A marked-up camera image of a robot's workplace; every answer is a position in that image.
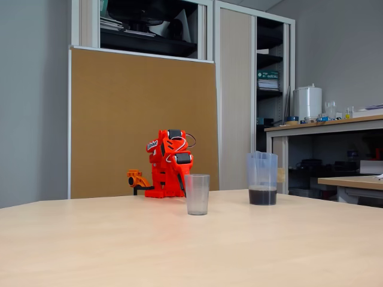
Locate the stack of white documents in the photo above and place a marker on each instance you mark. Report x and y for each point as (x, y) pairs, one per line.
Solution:
(267, 85)

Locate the red robot arm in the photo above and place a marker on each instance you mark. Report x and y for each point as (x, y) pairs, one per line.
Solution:
(166, 177)

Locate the small glass jar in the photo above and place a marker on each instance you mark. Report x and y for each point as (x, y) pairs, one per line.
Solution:
(348, 114)

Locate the purple papers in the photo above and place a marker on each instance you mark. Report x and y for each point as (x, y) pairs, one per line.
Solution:
(377, 106)

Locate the white storage box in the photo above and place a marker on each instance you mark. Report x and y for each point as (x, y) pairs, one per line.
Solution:
(371, 167)

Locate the orange table clamp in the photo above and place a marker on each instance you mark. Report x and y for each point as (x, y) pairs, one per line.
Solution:
(138, 180)

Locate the stack of papers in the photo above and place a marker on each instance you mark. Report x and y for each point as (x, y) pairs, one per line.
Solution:
(110, 25)

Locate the wooden top side counter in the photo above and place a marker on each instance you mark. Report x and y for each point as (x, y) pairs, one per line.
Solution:
(314, 127)

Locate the teal box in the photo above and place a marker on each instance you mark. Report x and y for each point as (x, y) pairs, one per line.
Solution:
(264, 121)

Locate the black bag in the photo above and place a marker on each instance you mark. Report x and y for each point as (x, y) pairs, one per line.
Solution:
(134, 12)

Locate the low wooden top desk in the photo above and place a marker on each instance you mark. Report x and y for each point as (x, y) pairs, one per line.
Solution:
(347, 181)

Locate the brown cork pinboard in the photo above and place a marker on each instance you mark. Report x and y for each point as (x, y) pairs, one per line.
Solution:
(119, 119)

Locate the black equipment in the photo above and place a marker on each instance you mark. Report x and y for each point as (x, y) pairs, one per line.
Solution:
(311, 164)

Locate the white cylindrical appliance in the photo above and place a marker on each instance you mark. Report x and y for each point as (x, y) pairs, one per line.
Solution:
(308, 101)

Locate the translucent plastic measuring jug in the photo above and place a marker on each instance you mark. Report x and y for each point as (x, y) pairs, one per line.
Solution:
(262, 179)

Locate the green box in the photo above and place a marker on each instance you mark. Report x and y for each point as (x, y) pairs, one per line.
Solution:
(267, 75)

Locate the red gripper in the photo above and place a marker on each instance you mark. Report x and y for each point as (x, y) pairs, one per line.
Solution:
(180, 168)

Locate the grey open shelf cabinet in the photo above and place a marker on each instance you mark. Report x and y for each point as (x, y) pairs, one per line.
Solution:
(86, 24)

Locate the white folded sheet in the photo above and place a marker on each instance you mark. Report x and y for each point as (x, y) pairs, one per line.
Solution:
(184, 24)

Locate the grey tambour door cabinet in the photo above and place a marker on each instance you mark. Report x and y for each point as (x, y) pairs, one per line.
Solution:
(236, 89)

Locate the small clear drinking glass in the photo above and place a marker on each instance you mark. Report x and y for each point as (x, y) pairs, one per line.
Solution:
(197, 194)

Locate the white paper sheet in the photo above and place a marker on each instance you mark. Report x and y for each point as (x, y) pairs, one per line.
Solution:
(379, 176)

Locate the flat white box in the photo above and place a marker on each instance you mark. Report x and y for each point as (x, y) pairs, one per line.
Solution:
(368, 113)

